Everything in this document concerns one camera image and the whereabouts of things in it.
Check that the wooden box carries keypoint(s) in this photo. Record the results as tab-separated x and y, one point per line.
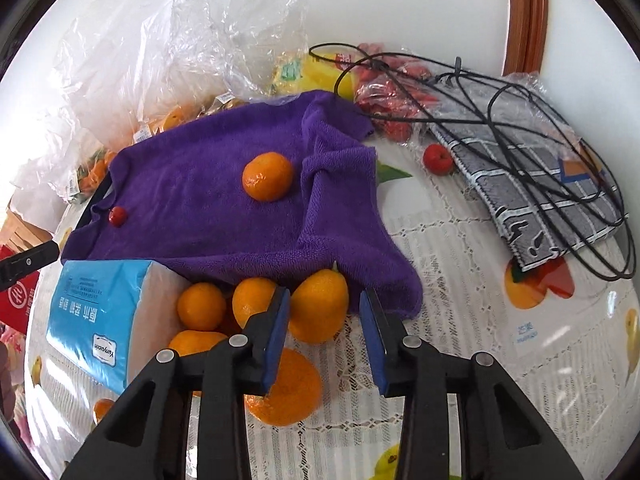
25	230

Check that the large clear plastic bag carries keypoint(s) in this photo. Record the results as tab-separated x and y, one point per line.
150	35

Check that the clear bag of small oranges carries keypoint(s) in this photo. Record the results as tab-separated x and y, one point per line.
60	170

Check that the fruit print tablecloth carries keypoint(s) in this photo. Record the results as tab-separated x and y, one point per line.
450	285

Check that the oval orange citrus fruit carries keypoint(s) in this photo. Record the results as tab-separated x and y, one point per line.
320	310

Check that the grey checked cloth package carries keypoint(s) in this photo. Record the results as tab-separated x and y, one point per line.
530	195

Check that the red box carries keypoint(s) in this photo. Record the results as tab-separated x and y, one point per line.
15	305

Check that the wooden door frame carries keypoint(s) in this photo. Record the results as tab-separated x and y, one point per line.
525	10

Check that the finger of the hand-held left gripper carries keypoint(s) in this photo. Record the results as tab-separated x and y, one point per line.
25	262

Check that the small red fruit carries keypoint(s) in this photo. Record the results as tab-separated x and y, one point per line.
118	215
438	159

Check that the bag of red fruits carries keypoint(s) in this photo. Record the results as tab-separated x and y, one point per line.
385	95

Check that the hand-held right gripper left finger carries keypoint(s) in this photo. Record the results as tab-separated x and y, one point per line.
277	340

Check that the blue tissue pack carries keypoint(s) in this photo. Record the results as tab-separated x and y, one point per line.
95	310

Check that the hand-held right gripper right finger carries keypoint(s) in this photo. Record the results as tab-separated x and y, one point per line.
372	345

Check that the purple towel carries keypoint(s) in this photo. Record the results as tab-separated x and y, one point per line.
200	220

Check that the yellow packet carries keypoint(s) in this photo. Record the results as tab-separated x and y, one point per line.
315	72

